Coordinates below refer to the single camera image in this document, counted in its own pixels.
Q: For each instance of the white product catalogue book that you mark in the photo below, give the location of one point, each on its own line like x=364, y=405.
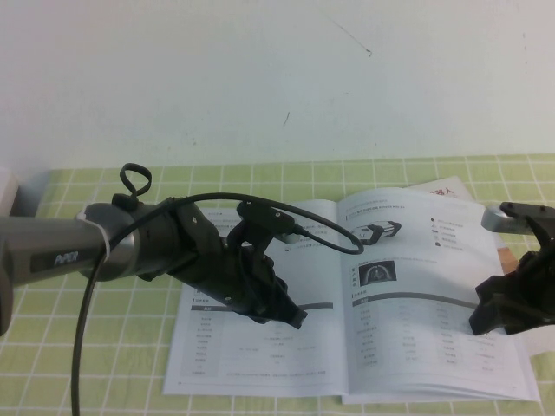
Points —
x=390, y=338

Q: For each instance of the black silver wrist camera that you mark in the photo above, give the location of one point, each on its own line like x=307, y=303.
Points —
x=264, y=216
x=494, y=219

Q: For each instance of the white zip tie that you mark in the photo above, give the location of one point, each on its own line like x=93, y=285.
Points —
x=104, y=236

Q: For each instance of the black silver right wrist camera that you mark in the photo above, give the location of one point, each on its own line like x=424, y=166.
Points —
x=494, y=219

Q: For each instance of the grey white box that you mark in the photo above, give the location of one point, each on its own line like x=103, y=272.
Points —
x=8, y=190

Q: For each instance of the green checked tablecloth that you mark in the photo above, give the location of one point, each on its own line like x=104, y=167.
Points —
x=130, y=368

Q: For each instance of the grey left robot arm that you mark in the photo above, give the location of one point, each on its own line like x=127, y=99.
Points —
x=52, y=247

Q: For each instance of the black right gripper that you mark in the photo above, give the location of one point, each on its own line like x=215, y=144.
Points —
x=535, y=294

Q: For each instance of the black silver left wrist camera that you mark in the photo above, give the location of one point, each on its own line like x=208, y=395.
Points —
x=264, y=216

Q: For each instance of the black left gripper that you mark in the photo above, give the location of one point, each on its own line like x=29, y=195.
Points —
x=217, y=277

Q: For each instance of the white brochure with red lettering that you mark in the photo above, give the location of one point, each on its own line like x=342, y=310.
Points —
x=438, y=190

